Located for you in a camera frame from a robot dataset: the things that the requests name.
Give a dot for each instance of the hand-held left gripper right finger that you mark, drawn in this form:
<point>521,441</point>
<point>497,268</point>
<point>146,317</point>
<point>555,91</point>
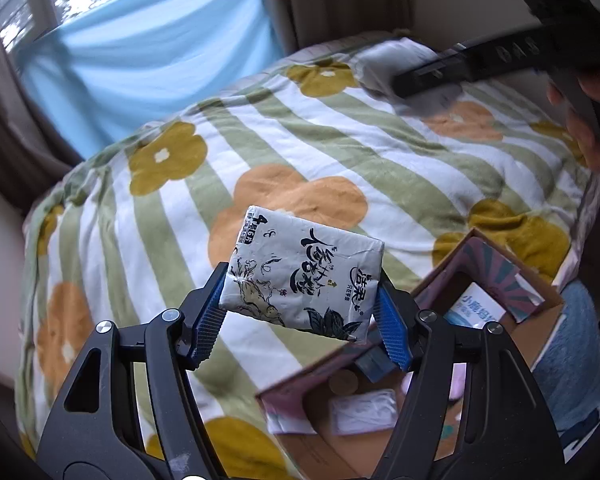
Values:
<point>392,330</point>

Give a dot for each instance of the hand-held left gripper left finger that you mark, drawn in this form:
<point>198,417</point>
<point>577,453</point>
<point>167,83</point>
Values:
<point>210,320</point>

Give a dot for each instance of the small blue box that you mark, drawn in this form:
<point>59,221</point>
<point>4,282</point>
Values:
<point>375,362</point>

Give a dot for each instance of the small jar with wooden lid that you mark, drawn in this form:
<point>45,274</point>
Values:
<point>342,382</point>

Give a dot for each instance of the pink towel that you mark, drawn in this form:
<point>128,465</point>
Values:
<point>457,380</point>

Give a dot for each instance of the blue and white carton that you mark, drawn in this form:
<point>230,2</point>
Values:
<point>472,305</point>

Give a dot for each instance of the white printed tissue packet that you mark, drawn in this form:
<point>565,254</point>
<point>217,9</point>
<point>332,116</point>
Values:
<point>300,270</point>

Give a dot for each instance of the cardboard box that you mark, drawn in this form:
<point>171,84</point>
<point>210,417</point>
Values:
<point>325,440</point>

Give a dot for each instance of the person's right hand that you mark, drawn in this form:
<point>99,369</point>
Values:
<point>587,135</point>

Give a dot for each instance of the brown curtain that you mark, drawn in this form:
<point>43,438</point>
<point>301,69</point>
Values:
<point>10,125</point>
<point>330,0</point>

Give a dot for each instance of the striped flower print blanket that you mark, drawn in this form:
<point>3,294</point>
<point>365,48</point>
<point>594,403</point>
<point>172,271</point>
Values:
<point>330,135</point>

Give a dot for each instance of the person's blue jeans leg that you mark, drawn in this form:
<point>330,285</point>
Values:
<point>570,360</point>

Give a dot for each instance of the cream padded headboard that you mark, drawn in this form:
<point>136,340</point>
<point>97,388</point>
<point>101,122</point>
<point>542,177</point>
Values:
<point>0,270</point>

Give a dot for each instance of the light blue window cloth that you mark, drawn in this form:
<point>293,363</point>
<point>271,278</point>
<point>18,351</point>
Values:
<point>155,60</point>

